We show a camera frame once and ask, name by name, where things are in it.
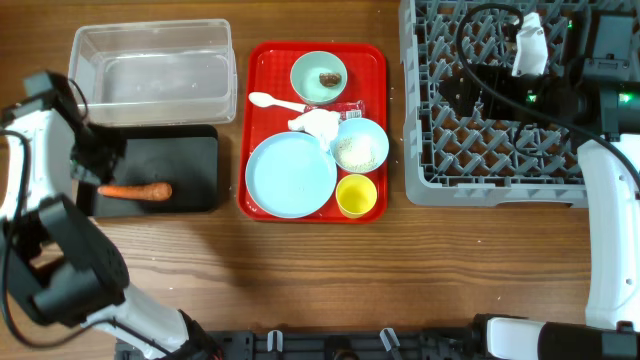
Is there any white rice pile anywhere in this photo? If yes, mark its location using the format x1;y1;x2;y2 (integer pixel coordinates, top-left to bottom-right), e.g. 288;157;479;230
333;136;377;173

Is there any white plastic spoon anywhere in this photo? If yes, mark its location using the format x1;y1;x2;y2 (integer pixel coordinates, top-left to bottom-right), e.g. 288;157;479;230
248;92;306;113

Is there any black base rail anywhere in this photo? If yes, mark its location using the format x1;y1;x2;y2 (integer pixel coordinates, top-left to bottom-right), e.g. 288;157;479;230
113;327;481;360

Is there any black tray bin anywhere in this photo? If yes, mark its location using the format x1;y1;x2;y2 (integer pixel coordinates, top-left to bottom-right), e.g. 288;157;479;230
76;125;219;218

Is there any light blue bowl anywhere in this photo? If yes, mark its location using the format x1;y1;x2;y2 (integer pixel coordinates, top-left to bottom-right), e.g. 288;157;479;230
329;118;389;174

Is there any brown food scrap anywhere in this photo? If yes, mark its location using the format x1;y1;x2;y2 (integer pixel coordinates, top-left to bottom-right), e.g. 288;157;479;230
319;73;342;88

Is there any red plastic tray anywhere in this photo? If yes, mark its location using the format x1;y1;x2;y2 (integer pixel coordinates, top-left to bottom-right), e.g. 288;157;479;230
236;42;389;223

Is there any clear plastic bin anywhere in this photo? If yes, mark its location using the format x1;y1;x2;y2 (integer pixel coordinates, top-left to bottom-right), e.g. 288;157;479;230
68;19;238;127

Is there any red snack wrapper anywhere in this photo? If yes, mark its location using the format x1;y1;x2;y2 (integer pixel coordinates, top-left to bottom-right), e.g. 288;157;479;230
304;100;366;121

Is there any grey dishwasher rack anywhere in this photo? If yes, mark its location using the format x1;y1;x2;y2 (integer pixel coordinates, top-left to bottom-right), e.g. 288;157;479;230
398;0;640;209

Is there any white napkin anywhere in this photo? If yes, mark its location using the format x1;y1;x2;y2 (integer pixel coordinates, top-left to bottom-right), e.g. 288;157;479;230
288;109;341;152

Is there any light blue plate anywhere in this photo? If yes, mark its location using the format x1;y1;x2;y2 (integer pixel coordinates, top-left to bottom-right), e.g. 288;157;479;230
245;132;338;219

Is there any green bowl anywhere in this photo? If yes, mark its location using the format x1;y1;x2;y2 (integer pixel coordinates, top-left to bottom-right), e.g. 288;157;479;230
289;51;348;105

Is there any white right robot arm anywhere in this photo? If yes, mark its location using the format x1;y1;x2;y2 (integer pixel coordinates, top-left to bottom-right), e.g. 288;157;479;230
437;61;639;359

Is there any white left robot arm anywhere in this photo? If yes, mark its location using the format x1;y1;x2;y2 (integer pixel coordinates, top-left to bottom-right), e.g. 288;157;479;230
1;70;224;359

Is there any orange carrot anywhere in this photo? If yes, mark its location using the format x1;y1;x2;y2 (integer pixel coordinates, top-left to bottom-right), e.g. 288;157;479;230
97;182;173;202

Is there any yellow cup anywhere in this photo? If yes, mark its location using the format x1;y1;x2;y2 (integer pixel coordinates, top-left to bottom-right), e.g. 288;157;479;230
335;174;378;219

